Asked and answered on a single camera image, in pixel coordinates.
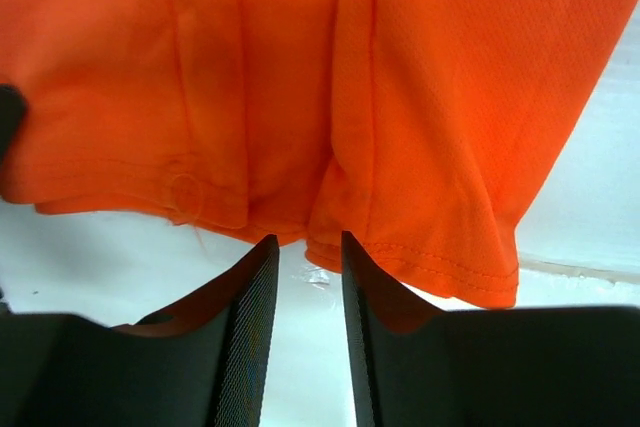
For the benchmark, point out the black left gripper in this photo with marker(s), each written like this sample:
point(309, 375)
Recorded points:
point(13, 108)

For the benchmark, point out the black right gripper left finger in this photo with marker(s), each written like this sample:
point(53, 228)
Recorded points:
point(200, 361)

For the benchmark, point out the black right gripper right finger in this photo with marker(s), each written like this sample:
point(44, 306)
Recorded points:
point(414, 364)

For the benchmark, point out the orange t shirt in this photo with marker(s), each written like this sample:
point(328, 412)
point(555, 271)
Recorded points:
point(424, 127)

